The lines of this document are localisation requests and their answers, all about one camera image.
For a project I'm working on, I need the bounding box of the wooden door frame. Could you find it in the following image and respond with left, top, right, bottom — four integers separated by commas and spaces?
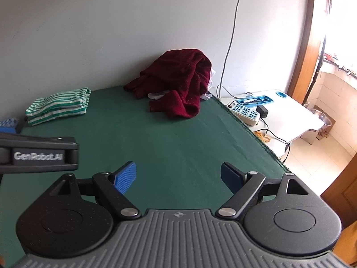
287, 0, 324, 107

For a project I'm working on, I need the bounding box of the folded green striped garment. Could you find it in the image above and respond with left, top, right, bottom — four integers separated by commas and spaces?
25, 88, 92, 127

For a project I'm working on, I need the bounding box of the black cable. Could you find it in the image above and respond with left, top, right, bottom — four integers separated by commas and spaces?
258, 117, 291, 164

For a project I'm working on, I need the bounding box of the white power strip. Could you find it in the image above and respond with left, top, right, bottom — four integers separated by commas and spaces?
227, 102, 261, 126

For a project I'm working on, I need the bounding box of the crumpled white garment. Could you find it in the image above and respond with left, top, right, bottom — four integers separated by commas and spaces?
147, 67, 217, 101

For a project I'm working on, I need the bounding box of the orange cable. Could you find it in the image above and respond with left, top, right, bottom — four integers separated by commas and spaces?
255, 130, 271, 143

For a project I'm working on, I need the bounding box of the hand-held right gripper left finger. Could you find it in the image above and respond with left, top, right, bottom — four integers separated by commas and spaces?
49, 161, 141, 220

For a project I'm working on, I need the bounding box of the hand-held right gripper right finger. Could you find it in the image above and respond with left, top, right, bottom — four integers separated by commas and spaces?
218, 162, 310, 220

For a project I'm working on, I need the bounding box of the black drain pipe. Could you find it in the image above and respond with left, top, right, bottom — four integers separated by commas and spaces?
305, 35, 327, 107

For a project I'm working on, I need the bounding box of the dark red knit sweater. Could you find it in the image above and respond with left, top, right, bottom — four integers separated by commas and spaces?
123, 49, 213, 119

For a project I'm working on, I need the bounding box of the grey wall cable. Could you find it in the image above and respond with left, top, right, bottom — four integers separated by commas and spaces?
217, 0, 246, 101

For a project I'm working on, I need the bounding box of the blue pen tray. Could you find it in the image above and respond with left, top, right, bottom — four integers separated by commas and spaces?
232, 95, 275, 108

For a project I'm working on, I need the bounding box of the blue patterned cloth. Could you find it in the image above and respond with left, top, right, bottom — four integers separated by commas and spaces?
0, 119, 19, 134

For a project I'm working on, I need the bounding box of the white side table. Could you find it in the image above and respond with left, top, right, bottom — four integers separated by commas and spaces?
219, 89, 332, 164

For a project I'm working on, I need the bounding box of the wooden door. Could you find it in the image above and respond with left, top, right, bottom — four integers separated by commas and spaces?
321, 152, 357, 266

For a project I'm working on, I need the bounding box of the metal basin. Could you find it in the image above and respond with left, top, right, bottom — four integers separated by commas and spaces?
312, 105, 336, 130

